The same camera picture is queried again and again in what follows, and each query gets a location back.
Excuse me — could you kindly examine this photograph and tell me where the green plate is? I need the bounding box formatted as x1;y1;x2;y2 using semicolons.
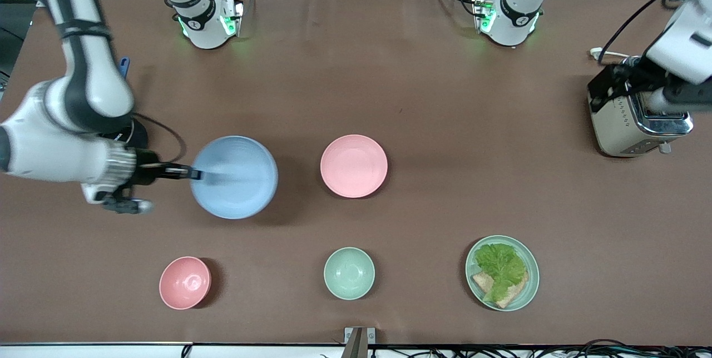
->
466;235;540;312

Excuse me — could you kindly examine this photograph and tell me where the silver toaster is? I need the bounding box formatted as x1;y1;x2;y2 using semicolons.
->
588;57;694;157

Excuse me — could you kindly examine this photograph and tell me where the black pot with blue handle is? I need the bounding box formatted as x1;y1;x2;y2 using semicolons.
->
103;57;150;150

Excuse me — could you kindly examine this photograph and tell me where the green bowl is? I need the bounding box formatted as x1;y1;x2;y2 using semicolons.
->
324;247;375;300

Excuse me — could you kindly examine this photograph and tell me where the pink bowl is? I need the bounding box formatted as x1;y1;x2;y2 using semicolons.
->
159;256;212;310

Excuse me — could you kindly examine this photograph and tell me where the metal table bracket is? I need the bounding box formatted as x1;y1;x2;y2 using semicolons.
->
344;327;377;358

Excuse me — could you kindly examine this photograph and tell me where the green lettuce leaf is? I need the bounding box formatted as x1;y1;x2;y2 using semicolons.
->
474;243;528;302

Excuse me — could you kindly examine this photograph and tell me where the brown bread slice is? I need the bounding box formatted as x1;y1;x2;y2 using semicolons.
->
472;270;529;309

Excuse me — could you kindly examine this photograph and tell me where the blue plate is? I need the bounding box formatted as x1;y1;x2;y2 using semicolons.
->
190;136;279;220

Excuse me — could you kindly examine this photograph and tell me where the white plug with cable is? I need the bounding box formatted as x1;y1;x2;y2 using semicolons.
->
590;47;628;62

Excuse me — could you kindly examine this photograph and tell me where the black cable bundle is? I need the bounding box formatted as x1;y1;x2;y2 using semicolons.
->
367;339;712;358

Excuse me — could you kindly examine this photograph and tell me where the pink plate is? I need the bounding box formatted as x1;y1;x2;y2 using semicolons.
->
320;135;388;199

